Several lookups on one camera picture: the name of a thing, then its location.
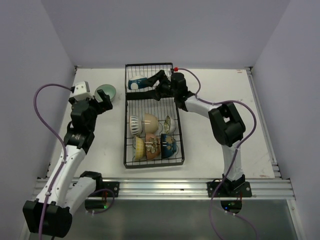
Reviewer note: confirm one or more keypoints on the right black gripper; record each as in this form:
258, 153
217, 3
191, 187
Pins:
151, 81

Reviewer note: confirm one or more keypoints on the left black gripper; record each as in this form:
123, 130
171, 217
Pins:
102, 107

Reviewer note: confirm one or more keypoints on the teal white dotted bowl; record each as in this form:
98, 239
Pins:
137, 82

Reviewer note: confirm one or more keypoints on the mint green floral bowl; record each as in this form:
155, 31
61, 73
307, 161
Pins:
108, 89

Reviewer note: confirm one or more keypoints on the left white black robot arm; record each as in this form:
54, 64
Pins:
51, 213

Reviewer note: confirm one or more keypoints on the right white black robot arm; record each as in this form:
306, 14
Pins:
226, 123

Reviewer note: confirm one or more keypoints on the beige plain bowl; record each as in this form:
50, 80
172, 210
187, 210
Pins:
151, 123

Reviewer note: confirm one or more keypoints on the white bowl blue stripes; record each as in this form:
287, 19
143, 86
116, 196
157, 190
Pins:
135, 125

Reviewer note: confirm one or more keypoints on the white scalloped patterned bowl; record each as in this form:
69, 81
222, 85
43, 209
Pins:
169, 125

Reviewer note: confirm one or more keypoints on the pink floral bowl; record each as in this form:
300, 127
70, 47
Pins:
152, 146

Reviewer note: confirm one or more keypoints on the yellow green patterned bowl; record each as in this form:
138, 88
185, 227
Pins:
139, 148

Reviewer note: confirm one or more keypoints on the dark blue floral bowl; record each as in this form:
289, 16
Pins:
168, 146

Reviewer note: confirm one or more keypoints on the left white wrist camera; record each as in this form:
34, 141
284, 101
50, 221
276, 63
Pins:
81, 91

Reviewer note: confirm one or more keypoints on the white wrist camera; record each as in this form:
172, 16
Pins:
173, 70
81, 91

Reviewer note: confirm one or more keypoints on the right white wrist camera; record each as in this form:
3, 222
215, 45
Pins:
173, 70

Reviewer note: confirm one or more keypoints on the black wire dish rack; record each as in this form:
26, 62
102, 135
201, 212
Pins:
160, 109

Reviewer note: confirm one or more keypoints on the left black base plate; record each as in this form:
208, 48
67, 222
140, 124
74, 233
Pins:
113, 186

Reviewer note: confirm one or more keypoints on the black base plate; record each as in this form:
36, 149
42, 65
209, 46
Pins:
228, 191
113, 186

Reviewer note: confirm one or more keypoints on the aluminium mounting rail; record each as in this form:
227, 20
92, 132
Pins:
196, 189

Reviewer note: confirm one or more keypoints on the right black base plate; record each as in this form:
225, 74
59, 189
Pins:
228, 191

